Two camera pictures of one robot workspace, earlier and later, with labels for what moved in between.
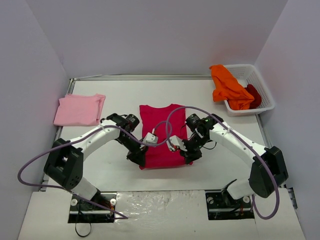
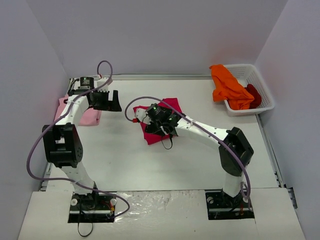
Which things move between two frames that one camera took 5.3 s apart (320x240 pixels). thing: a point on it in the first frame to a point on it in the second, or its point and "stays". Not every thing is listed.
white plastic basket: [248, 74] stays
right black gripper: [190, 152] to [153, 128]
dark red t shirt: [257, 101] stays
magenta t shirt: [164, 122] to [173, 102]
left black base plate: [82, 211] stays
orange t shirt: [228, 88] stays
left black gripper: [137, 155] to [106, 100]
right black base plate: [221, 205] stays
